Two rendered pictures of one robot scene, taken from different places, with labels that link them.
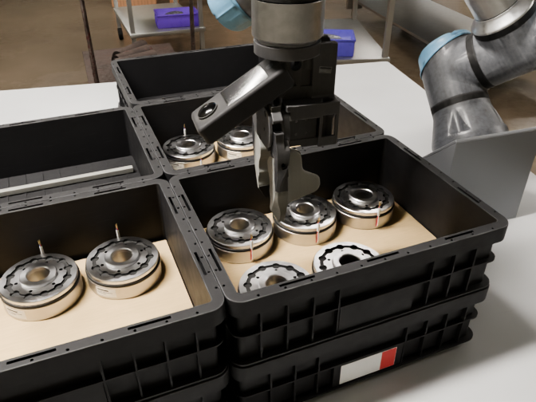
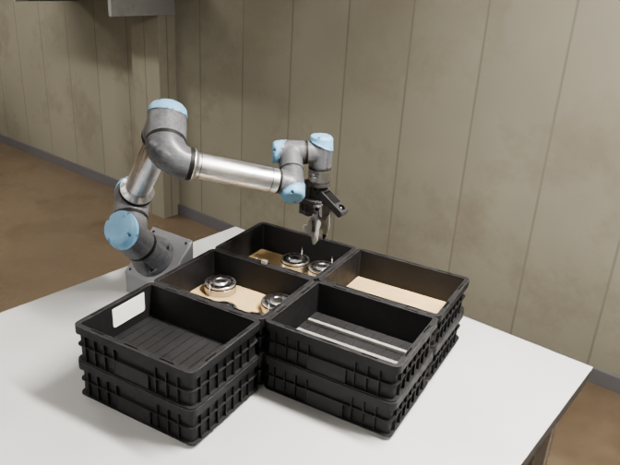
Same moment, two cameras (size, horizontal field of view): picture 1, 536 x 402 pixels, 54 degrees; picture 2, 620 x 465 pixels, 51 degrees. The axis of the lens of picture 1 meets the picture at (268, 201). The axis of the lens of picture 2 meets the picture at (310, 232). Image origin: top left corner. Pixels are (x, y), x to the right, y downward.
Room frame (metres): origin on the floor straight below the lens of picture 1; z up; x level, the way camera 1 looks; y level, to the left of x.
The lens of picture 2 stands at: (1.84, 1.52, 1.84)
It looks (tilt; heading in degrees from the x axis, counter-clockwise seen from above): 23 degrees down; 231
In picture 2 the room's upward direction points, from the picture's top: 3 degrees clockwise
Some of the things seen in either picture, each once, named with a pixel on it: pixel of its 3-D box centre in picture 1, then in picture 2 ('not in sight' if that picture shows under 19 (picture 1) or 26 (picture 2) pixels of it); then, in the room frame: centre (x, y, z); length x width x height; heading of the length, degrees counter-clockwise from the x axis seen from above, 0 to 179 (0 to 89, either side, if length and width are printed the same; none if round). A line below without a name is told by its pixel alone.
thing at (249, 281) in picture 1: (276, 286); (323, 267); (0.52, -0.01, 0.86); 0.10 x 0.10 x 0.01
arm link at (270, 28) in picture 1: (286, 18); (318, 175); (0.56, -0.02, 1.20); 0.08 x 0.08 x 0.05
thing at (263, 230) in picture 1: (239, 227); not in sight; (0.65, 0.04, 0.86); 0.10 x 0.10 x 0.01
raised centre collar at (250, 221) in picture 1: (239, 225); not in sight; (0.65, 0.04, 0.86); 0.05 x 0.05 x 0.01
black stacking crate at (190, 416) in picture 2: not in sight; (171, 375); (1.18, 0.14, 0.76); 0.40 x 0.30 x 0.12; 112
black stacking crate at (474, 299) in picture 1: (321, 287); not in sight; (0.62, -0.09, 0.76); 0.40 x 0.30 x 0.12; 112
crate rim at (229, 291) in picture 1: (328, 205); (286, 250); (0.62, -0.09, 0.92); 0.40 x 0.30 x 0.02; 112
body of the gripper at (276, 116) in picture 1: (292, 92); (315, 197); (0.56, -0.03, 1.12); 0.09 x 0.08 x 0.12; 107
